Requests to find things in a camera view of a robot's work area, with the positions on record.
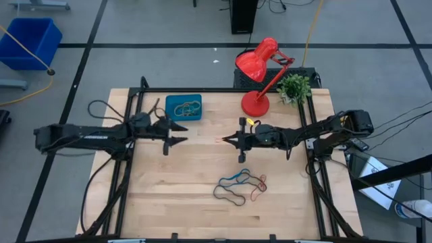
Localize white printed box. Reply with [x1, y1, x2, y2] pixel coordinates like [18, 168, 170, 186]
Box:
[357, 159, 402, 211]

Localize large blue rubber band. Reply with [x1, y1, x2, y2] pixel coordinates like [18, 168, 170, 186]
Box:
[217, 168, 252, 188]

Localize red desk lamp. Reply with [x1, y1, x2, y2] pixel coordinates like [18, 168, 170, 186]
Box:
[234, 36, 296, 118]

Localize black base cable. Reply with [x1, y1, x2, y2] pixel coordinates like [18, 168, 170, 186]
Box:
[80, 157, 114, 234]

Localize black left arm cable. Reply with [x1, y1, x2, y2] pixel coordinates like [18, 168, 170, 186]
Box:
[87, 99, 126, 124]

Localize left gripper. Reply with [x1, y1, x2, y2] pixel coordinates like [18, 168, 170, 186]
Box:
[130, 112, 189, 157]

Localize red rubber band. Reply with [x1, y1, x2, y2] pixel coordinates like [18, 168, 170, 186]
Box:
[249, 173, 268, 203]

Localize grey desk foot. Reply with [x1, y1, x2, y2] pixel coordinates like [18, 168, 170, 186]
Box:
[0, 78, 28, 91]
[8, 0, 71, 11]

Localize black diagonal beam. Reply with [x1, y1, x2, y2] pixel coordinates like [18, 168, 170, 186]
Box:
[350, 153, 432, 192]

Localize black computer tower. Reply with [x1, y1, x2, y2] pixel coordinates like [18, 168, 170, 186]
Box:
[229, 0, 259, 35]

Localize clear water bottle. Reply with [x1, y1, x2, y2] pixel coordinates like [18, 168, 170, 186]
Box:
[394, 198, 432, 220]

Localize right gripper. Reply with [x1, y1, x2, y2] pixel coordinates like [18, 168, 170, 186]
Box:
[221, 116, 288, 164]

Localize teal plastic bin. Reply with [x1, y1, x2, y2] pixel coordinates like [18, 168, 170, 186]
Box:
[164, 93, 203, 122]

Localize yellow cord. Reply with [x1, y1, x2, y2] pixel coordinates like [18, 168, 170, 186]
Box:
[0, 25, 56, 107]
[300, 0, 325, 68]

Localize tan rubber band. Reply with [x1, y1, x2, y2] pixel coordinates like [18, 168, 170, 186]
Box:
[173, 100, 202, 117]

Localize black aluminium table frame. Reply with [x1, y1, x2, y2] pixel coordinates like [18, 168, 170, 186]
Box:
[80, 76, 364, 239]

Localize green plant in white pot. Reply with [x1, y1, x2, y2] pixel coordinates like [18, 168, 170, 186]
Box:
[275, 74, 313, 107]

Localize blue storage bin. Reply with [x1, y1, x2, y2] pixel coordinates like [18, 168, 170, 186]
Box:
[0, 17, 63, 72]

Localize black remote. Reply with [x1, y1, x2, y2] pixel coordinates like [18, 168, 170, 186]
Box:
[347, 137, 371, 153]

